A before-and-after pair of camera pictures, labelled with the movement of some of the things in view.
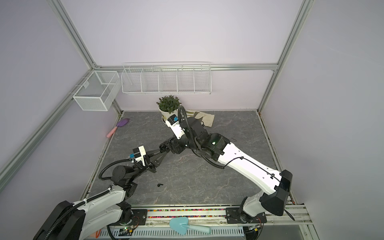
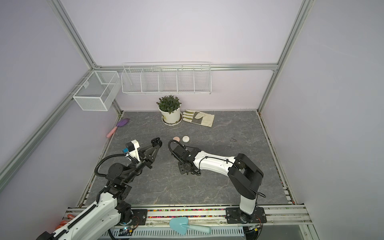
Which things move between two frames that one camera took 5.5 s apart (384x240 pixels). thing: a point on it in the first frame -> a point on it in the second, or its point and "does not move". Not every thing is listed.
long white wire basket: x=166 y=78 does not move
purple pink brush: x=120 y=123 does not move
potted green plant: x=168 y=106 does not move
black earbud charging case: x=164 y=147 -> x=156 y=141
